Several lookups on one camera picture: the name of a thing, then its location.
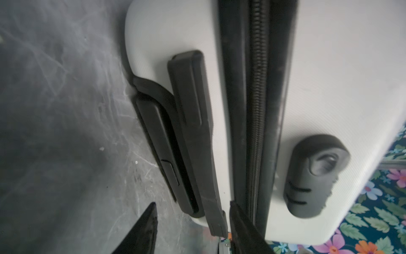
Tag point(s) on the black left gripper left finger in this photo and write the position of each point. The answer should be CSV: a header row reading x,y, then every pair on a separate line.
x,y
141,239

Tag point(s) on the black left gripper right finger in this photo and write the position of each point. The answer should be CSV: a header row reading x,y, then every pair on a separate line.
x,y
245,237

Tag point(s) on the white hard-shell suitcase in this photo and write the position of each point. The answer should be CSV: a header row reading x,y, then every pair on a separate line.
x,y
283,107

